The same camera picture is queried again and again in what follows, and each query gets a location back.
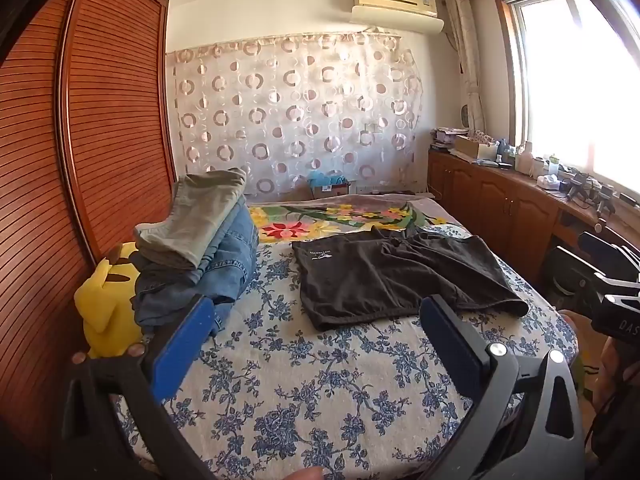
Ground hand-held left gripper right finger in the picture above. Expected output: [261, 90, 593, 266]
[415, 295, 586, 480]

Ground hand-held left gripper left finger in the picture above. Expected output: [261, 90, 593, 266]
[62, 295, 217, 480]

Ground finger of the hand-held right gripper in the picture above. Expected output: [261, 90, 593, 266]
[578, 231, 640, 286]
[591, 294, 640, 348]

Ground black t-shirt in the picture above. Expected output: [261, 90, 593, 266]
[291, 225, 530, 332]

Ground grey-green pants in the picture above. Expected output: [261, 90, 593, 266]
[134, 167, 248, 268]

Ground person's right hand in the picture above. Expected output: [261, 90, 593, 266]
[596, 337, 623, 406]

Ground black round object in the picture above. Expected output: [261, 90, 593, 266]
[542, 246, 601, 307]

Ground black devices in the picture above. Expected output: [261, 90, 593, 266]
[560, 170, 618, 218]

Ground yellow plush toy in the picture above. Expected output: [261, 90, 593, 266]
[74, 241, 146, 359]

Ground blue floral bedsheet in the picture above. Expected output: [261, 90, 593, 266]
[112, 225, 581, 480]

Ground person's leg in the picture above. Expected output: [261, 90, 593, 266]
[592, 400, 640, 480]

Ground light blue jeans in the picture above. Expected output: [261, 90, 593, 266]
[190, 202, 260, 281]

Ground wooden cabinet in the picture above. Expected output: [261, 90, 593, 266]
[427, 147, 640, 286]

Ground white bottle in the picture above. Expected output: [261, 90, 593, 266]
[515, 141, 535, 173]

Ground open tan cardboard box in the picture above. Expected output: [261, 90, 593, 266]
[454, 135, 498, 162]

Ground colourful floral blanket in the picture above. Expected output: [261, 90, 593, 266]
[247, 195, 468, 246]

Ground window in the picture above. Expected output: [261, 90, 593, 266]
[492, 0, 640, 196]

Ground small cardboard box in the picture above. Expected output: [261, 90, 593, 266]
[310, 180, 351, 200]

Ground pile of papers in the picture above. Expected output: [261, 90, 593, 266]
[431, 126, 471, 150]

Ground light blue cloth item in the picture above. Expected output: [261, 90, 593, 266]
[306, 170, 348, 188]

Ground beige window curtain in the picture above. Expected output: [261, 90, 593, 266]
[444, 0, 488, 136]

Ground wooden slatted wardrobe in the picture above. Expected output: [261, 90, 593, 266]
[0, 0, 177, 461]

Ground circle-patterned sheer curtain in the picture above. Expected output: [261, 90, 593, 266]
[167, 30, 426, 198]

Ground black cable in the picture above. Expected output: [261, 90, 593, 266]
[587, 385, 616, 461]

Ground wall air conditioner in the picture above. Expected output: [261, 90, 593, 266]
[351, 5, 446, 36]

